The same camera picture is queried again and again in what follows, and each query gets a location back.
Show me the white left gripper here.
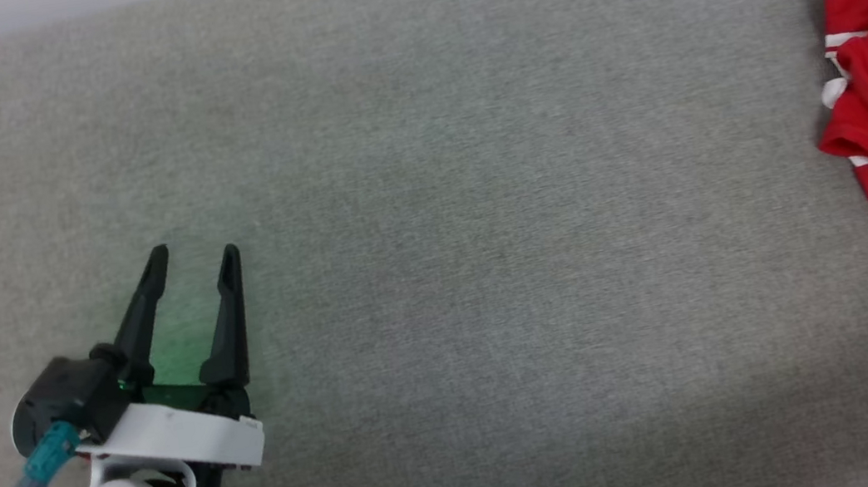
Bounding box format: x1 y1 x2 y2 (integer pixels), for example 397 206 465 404
54 234 273 487

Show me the grey fabric sofa cushion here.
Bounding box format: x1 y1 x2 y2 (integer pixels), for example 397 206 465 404
0 0 868 487

